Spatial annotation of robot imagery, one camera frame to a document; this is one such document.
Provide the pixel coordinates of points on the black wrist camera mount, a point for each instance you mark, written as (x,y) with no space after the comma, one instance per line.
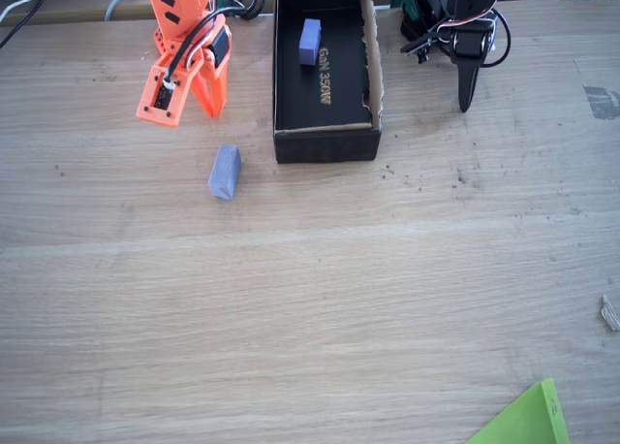
(416,44)

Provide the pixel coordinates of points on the black cardboard box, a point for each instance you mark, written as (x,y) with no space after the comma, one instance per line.
(324,146)

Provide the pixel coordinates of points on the purple foam block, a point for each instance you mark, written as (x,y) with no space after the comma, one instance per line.
(224,172)
(310,44)

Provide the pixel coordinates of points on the dark grey tape patch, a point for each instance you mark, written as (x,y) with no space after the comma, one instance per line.
(603,104)

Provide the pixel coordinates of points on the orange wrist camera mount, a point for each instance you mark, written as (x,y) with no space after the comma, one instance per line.
(176,102)

